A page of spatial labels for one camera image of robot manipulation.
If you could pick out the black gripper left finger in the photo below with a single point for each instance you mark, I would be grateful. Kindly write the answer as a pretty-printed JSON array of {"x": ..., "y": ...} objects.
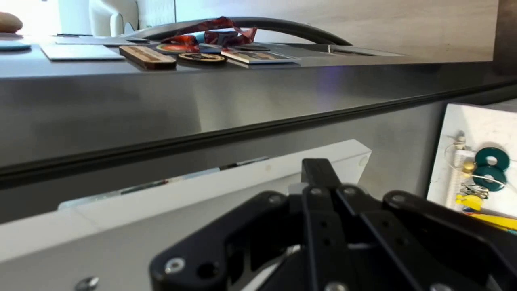
[{"x": 215, "y": 253}]

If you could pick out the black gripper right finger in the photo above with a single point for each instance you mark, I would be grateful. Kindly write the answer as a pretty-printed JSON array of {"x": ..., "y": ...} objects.
[{"x": 430, "y": 253}]

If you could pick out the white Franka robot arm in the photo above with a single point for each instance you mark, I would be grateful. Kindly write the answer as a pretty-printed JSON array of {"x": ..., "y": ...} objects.
[{"x": 115, "y": 17}]

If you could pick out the small yellow object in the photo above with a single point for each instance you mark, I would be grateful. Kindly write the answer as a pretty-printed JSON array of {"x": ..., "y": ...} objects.
[{"x": 469, "y": 203}]

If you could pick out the dark tape roll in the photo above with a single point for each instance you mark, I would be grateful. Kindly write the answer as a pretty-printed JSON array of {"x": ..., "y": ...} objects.
[
  {"x": 480, "y": 160},
  {"x": 501, "y": 181}
]

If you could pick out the stainless steel refrigerator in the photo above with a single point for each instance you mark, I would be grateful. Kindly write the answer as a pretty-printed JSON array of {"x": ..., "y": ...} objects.
[{"x": 162, "y": 108}]

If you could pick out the Los Angeles poster magnet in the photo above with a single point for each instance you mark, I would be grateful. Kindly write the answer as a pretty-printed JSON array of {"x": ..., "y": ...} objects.
[{"x": 259, "y": 58}]

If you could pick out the tan rounded object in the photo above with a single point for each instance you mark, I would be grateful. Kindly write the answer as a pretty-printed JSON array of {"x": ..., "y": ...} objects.
[{"x": 10, "y": 24}]

